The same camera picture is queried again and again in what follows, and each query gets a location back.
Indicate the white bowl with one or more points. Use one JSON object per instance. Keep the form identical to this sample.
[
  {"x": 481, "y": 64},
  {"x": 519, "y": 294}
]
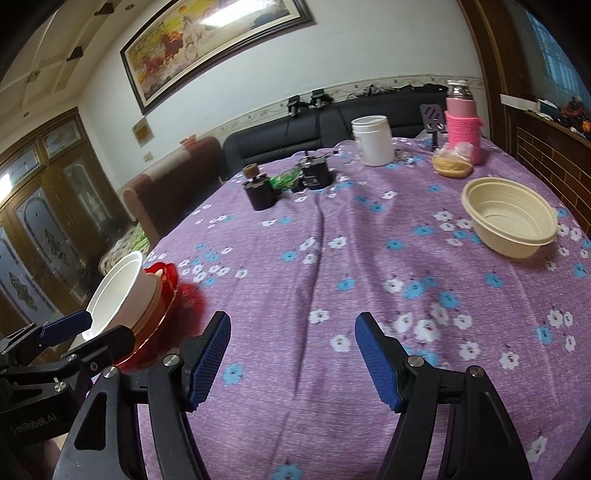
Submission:
[{"x": 115, "y": 286}]

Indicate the pink knit sleeve bottle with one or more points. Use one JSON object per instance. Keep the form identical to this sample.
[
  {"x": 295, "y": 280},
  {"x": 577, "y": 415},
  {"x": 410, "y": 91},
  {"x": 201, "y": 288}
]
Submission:
[{"x": 461, "y": 134}]

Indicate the black round jar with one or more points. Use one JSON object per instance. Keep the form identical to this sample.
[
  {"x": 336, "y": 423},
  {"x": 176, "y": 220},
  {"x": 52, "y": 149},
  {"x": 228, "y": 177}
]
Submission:
[{"x": 261, "y": 196}]

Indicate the purple floral tablecloth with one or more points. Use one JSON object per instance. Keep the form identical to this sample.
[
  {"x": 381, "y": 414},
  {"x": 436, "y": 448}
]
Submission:
[{"x": 346, "y": 277}]

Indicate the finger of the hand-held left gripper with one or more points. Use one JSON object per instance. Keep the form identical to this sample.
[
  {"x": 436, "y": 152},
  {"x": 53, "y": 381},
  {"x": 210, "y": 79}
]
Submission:
[
  {"x": 106, "y": 342},
  {"x": 64, "y": 326}
]

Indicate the small red glass plate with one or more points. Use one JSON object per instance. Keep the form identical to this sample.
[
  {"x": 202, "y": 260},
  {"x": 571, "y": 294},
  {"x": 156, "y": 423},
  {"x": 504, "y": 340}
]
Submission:
[{"x": 168, "y": 276}]

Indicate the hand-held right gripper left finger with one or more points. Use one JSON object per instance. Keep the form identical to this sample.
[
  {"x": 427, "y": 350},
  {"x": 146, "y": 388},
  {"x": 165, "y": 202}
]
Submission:
[{"x": 210, "y": 364}]

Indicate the leaf patterned blanket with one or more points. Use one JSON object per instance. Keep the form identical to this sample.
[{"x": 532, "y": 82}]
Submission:
[{"x": 124, "y": 251}]

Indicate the wooden stopper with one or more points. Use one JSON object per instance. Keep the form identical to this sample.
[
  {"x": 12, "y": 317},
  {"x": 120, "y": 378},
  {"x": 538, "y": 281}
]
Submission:
[{"x": 251, "y": 170}]

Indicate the white flat box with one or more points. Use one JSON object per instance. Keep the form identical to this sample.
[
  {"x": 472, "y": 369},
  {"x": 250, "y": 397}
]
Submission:
[{"x": 517, "y": 102}]

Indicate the framed horse painting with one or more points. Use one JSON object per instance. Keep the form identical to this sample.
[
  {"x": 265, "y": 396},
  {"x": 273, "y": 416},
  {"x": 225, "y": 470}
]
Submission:
[{"x": 194, "y": 46}]

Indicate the teal small box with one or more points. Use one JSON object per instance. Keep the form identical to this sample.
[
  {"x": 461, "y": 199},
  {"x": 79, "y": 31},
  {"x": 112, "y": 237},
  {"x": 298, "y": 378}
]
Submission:
[{"x": 549, "y": 109}]

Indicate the clear bag of food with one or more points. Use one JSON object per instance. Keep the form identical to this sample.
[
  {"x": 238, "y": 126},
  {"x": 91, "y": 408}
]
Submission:
[{"x": 450, "y": 166}]

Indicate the wooden brick pattern counter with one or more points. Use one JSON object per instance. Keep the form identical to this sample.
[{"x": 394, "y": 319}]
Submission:
[{"x": 554, "y": 152}]

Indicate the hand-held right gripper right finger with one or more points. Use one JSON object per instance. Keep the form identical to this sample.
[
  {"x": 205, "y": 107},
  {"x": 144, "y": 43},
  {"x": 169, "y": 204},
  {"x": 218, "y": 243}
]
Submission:
[{"x": 378, "y": 364}]

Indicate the black electronic device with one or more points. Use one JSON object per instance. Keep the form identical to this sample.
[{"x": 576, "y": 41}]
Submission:
[{"x": 316, "y": 175}]

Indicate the brown armchair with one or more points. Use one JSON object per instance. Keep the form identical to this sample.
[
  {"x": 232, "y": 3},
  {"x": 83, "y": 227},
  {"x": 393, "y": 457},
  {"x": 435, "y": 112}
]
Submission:
[{"x": 175, "y": 194}]

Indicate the white plastic jar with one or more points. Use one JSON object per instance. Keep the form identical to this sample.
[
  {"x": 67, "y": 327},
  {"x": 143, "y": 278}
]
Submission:
[{"x": 371, "y": 141}]

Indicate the black leather sofa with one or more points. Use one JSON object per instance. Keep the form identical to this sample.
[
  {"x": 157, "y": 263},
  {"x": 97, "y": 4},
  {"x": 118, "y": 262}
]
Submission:
[{"x": 277, "y": 143}]

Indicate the wooden door frame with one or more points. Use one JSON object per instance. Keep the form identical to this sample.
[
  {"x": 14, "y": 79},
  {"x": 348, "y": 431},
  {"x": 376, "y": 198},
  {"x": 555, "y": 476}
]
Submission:
[{"x": 489, "y": 55}]

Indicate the black slotted spatula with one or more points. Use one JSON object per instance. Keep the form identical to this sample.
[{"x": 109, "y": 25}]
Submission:
[{"x": 431, "y": 115}]

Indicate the cream plastic bowl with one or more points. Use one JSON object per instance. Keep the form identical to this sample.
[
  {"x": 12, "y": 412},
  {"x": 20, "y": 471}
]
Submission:
[
  {"x": 148, "y": 295},
  {"x": 508, "y": 217}
]

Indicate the window with grille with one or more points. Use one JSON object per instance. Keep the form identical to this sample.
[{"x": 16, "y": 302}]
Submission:
[{"x": 554, "y": 46}]

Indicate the red black toy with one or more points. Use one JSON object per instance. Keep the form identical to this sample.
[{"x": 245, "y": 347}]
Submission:
[{"x": 575, "y": 108}]

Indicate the large red glass plate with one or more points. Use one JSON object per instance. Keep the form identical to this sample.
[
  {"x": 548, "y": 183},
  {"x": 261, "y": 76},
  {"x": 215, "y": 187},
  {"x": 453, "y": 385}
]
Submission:
[{"x": 191, "y": 302}]

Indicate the yellow wall sign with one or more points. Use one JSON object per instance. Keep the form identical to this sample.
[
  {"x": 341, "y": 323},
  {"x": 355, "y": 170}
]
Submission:
[{"x": 142, "y": 130}]

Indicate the wooden door with glass panels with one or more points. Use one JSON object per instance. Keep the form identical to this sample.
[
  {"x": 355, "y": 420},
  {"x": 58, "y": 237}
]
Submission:
[{"x": 69, "y": 184}]

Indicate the green packet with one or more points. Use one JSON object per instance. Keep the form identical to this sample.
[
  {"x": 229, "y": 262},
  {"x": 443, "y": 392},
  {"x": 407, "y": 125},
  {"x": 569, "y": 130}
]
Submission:
[{"x": 284, "y": 177}]

